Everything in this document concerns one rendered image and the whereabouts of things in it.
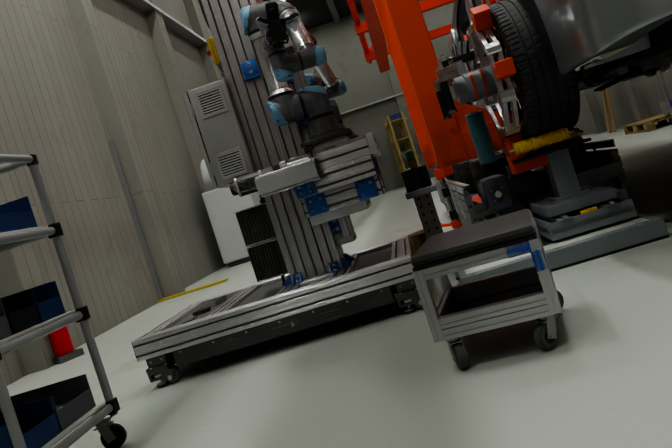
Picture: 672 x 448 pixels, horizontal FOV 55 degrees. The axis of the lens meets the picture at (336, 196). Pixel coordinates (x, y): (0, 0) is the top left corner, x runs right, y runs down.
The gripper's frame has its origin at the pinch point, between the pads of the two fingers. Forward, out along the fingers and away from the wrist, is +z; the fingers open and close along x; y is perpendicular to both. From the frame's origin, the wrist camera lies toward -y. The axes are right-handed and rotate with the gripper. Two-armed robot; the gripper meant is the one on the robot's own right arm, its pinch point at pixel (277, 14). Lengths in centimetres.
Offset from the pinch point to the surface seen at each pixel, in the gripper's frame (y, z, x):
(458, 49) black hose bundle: 12, -46, -82
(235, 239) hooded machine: 106, -712, 30
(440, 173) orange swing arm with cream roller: 64, -222, -123
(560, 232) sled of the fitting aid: 98, -31, -107
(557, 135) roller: 57, -41, -118
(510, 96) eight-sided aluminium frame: 38, -34, -97
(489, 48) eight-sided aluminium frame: 16, -35, -91
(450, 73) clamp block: 22, -47, -77
